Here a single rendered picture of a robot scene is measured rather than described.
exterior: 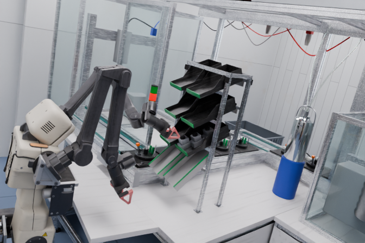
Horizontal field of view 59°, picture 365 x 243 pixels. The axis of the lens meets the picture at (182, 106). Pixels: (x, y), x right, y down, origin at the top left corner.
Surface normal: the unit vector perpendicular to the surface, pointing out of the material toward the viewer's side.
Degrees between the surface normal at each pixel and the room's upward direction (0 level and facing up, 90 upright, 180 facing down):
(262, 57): 90
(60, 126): 90
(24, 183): 90
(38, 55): 90
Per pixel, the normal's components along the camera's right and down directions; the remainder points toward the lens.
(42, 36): 0.51, 0.29
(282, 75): -0.84, -0.04
